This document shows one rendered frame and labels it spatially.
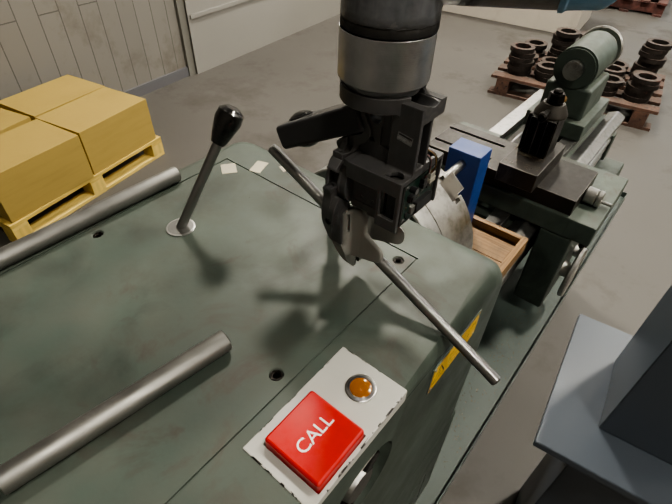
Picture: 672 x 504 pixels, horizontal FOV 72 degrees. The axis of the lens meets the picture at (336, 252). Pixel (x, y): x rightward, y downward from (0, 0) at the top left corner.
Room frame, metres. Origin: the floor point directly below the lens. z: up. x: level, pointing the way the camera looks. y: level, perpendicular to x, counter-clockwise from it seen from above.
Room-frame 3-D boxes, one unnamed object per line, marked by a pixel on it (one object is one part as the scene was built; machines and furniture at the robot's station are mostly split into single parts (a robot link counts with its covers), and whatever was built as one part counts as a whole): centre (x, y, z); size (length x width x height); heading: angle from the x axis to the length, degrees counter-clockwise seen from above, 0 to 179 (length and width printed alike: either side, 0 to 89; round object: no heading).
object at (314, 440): (0.18, 0.01, 1.26); 0.06 x 0.06 x 0.02; 52
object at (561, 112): (1.11, -0.53, 1.13); 0.08 x 0.08 x 0.03
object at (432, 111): (0.37, -0.04, 1.42); 0.09 x 0.08 x 0.12; 52
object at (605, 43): (1.62, -0.83, 1.01); 0.30 x 0.20 x 0.29; 142
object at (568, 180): (1.15, -0.48, 0.95); 0.43 x 0.18 x 0.04; 52
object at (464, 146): (0.94, -0.30, 1.00); 0.08 x 0.06 x 0.23; 52
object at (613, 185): (1.17, -0.52, 0.89); 0.53 x 0.30 x 0.06; 52
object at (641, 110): (3.93, -2.00, 0.24); 1.28 x 0.88 x 0.47; 58
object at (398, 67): (0.38, -0.04, 1.50); 0.08 x 0.08 x 0.05
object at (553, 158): (1.08, -0.51, 1.00); 0.20 x 0.10 x 0.05; 142
